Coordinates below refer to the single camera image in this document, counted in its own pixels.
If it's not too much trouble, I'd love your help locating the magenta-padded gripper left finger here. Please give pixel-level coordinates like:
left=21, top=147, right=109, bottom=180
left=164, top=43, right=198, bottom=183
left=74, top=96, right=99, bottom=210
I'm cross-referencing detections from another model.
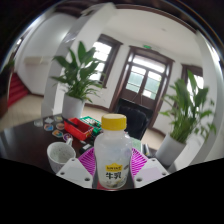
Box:
left=55, top=147, right=98, bottom=190

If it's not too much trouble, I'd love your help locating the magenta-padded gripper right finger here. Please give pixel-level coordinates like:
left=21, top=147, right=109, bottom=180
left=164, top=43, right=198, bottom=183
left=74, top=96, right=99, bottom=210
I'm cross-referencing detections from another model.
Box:
left=130, top=147, right=170, bottom=189

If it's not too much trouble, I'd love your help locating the yellow-capped clear milk bottle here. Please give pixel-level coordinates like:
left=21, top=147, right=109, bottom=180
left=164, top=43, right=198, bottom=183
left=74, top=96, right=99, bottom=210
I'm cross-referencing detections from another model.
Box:
left=93, top=113, right=134, bottom=190

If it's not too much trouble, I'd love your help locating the white speckled mug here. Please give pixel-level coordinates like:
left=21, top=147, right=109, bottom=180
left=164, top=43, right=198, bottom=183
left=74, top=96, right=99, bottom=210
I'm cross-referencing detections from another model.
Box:
left=46, top=141, right=77, bottom=174

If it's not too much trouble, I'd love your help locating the black handheld device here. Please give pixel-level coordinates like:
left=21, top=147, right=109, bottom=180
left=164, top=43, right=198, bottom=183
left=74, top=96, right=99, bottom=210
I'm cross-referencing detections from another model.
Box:
left=79, top=141, right=95, bottom=153

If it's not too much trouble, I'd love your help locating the red plastic box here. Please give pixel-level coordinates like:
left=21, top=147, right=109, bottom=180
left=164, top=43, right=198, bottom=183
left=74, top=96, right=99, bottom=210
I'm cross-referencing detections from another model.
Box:
left=63, top=117, right=95, bottom=141

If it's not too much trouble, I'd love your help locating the black office chair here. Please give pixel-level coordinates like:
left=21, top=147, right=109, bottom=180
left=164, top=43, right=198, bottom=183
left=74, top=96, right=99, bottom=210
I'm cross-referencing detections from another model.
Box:
left=114, top=97, right=151, bottom=141

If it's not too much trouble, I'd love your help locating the large potted green plant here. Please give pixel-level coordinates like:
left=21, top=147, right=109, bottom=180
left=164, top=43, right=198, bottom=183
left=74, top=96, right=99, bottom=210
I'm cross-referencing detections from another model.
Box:
left=154, top=69, right=218, bottom=168

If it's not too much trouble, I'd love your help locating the brown glazed double door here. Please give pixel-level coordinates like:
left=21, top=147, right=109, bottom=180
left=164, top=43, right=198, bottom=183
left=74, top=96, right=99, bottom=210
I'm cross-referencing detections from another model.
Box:
left=109, top=45, right=175, bottom=129

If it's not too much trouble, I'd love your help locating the small potted green plant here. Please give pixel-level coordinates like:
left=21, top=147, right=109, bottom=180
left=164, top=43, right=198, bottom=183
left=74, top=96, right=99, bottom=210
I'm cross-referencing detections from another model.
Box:
left=49, top=40, right=105, bottom=120

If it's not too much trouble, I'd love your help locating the red staircase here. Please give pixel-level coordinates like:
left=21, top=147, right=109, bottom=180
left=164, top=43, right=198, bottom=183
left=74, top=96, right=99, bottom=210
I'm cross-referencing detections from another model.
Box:
left=7, top=72, right=30, bottom=108

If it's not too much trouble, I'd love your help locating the brown-framed window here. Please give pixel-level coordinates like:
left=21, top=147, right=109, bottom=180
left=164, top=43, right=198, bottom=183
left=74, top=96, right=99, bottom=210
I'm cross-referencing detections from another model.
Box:
left=181, top=63, right=205, bottom=92
left=89, top=33, right=123, bottom=89

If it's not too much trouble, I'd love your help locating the white wall radiator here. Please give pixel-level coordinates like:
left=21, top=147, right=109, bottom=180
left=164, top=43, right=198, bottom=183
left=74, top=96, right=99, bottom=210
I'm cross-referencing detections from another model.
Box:
left=23, top=55, right=51, bottom=66

